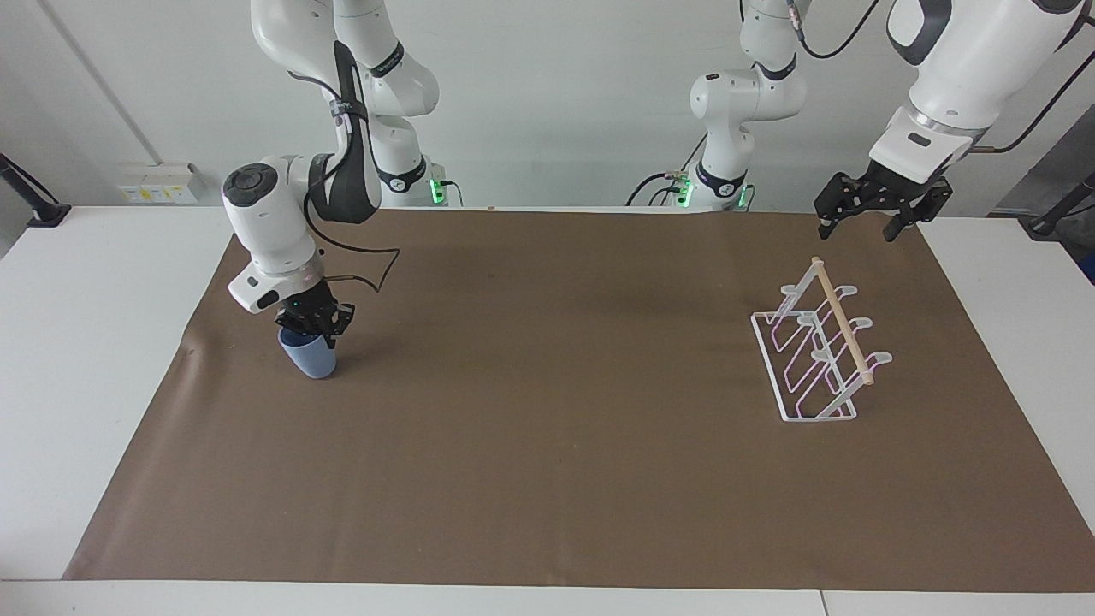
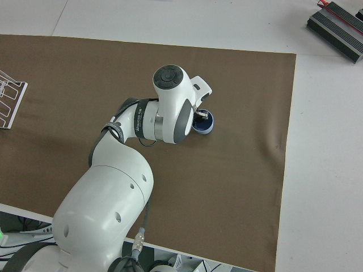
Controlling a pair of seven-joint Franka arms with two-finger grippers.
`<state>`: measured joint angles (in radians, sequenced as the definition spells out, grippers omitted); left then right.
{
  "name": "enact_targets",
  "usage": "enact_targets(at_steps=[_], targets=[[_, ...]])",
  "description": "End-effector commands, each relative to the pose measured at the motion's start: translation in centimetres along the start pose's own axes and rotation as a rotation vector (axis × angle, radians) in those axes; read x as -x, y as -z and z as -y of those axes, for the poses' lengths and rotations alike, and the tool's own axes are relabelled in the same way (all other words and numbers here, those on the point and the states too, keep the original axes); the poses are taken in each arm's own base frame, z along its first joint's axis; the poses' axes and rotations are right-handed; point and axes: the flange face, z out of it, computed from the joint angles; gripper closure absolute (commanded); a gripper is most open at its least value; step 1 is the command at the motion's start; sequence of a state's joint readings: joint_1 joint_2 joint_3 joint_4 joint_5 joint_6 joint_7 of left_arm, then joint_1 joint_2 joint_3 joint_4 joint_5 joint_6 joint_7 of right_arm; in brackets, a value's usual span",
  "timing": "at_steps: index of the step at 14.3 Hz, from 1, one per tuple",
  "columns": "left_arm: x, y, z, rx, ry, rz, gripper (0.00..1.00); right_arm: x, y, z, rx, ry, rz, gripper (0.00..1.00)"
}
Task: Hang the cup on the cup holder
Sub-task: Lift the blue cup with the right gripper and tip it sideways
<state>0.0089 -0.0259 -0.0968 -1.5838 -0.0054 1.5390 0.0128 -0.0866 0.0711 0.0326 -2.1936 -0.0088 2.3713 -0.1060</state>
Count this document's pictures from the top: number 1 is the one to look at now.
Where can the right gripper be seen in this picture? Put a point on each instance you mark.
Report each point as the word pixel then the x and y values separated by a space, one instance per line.
pixel 310 310

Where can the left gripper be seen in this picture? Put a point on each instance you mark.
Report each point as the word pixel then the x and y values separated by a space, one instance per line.
pixel 890 186

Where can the blue cup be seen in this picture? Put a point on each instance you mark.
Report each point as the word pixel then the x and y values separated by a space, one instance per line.
pixel 310 358

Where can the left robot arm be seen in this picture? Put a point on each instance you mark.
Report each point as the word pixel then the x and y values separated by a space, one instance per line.
pixel 958 60

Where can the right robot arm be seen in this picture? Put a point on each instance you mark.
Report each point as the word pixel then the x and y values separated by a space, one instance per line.
pixel 272 224

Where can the black stand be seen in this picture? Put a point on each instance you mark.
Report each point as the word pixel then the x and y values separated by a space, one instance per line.
pixel 34 204
pixel 1061 212

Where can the white wall socket box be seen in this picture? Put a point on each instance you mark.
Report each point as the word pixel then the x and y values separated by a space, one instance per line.
pixel 162 184

